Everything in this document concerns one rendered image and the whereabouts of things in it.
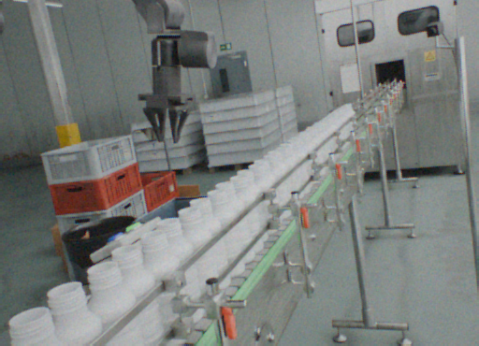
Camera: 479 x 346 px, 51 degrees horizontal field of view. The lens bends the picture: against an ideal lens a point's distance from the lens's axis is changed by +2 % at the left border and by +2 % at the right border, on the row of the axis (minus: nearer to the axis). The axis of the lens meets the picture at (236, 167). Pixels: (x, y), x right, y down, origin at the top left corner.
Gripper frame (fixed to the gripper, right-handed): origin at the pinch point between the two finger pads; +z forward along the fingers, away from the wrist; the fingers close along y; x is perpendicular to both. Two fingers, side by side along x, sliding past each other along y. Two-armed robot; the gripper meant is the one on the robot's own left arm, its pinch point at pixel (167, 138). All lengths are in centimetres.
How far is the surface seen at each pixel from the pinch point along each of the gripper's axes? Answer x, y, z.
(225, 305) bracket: 34.2, -26.2, 15.3
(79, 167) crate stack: -180, 164, 58
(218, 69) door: -1030, 409, 13
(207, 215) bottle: 13.5, -14.5, 10.8
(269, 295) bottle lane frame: 0.6, -22.7, 30.6
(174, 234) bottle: 25.3, -14.2, 10.2
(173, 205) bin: -79, 41, 42
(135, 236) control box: 15.5, -1.1, 15.7
